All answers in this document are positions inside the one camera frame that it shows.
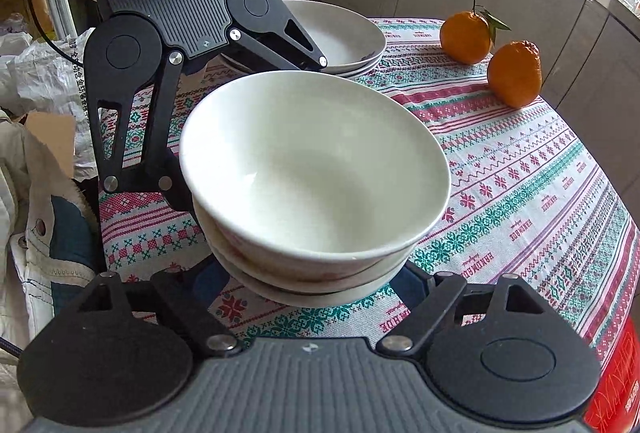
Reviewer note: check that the orange with green leaf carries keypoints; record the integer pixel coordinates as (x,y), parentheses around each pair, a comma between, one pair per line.
(465,38)

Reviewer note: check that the white printed sack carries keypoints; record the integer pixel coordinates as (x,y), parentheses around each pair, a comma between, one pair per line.
(50,78)

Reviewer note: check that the person's white jacket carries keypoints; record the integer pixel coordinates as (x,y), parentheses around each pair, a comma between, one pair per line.
(30,238)

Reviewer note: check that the red printed package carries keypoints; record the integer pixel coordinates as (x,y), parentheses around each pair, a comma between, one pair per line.
(620,388)

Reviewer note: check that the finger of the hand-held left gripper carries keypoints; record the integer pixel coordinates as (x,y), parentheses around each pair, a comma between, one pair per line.
(167,128)
(265,47)

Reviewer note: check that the open cardboard box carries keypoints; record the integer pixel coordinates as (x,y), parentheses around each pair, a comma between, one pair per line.
(50,138)

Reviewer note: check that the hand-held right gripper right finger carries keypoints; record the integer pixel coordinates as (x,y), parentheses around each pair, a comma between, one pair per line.
(417,285)

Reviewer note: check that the orange without leaf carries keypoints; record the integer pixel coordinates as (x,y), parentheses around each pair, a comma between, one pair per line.
(515,73)

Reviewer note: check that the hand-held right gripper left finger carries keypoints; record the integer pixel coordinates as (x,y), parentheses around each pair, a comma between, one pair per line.
(210,283)

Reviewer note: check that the patterned tablecloth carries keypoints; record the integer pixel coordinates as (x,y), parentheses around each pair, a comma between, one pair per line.
(525,193)

